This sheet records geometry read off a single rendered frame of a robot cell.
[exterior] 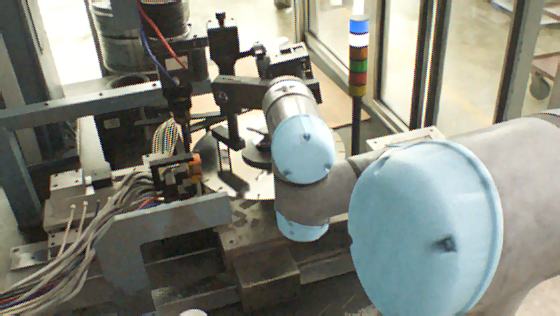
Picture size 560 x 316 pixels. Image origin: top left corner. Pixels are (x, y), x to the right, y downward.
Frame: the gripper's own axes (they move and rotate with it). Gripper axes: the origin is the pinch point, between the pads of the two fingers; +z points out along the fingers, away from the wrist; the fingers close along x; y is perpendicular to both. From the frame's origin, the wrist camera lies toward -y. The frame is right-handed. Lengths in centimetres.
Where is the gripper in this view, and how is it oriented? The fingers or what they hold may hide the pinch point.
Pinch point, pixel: (257, 52)
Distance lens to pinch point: 96.0
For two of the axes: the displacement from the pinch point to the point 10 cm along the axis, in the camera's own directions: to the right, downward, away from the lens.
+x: -1.9, -8.0, -5.7
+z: -1.5, -5.5, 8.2
